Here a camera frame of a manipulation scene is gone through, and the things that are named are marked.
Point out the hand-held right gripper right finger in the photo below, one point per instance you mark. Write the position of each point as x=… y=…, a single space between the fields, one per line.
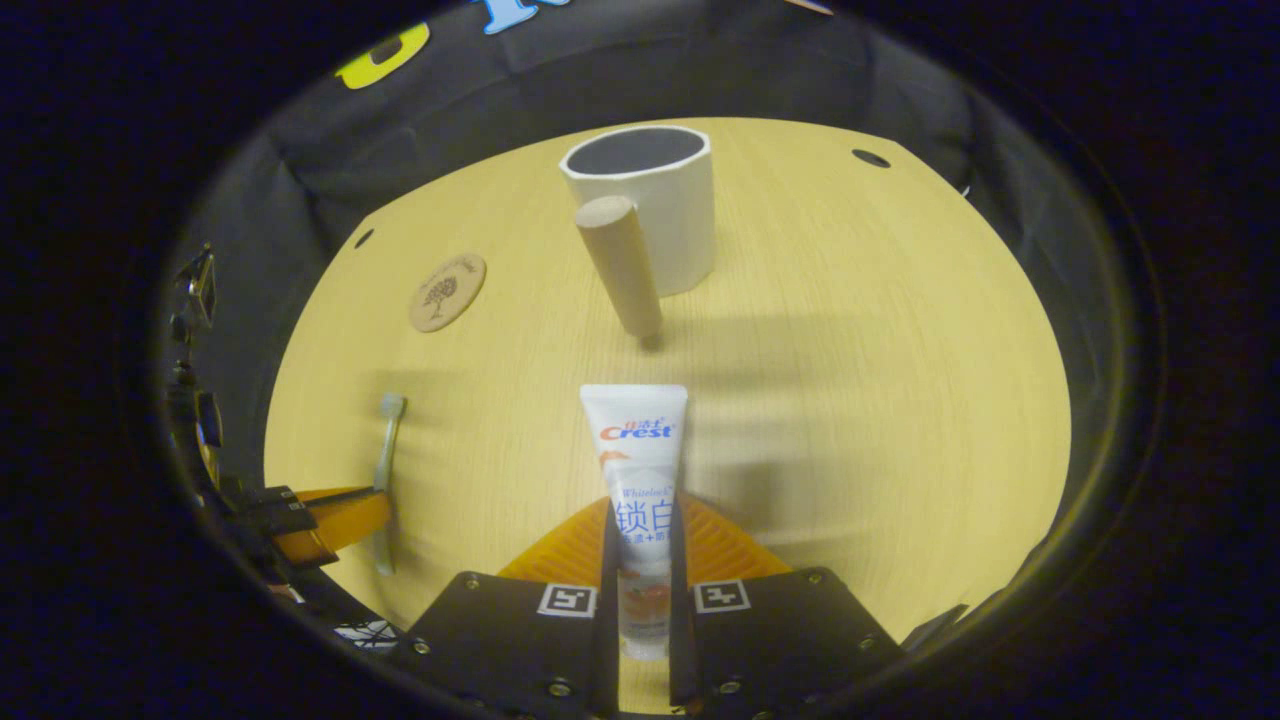
x=780 y=640

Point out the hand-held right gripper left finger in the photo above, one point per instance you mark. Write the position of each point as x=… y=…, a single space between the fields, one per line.
x=520 y=640

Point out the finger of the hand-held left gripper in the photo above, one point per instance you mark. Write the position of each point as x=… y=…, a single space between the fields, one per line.
x=340 y=520

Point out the pale green toothbrush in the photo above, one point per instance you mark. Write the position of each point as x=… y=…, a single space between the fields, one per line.
x=385 y=460

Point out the white toothpaste tube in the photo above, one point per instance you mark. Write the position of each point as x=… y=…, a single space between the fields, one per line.
x=635 y=440

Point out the round wooden coaster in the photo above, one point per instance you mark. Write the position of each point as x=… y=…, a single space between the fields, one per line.
x=447 y=292

